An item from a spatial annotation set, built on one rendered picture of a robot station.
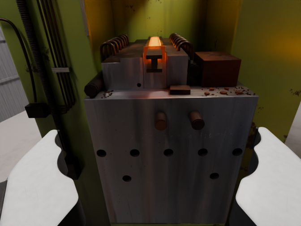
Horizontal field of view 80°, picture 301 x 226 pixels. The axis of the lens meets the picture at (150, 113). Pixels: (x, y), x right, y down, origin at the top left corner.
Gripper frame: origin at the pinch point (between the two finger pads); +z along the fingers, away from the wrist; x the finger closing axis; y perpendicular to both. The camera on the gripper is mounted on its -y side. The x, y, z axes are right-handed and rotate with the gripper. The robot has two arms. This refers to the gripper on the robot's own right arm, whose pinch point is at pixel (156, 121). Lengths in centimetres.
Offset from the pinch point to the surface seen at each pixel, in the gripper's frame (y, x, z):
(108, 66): 2.8, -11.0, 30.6
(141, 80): 6.2, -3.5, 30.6
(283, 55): 4, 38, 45
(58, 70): 6, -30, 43
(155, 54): -1.2, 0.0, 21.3
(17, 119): 100, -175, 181
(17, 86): 65, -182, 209
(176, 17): -7, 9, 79
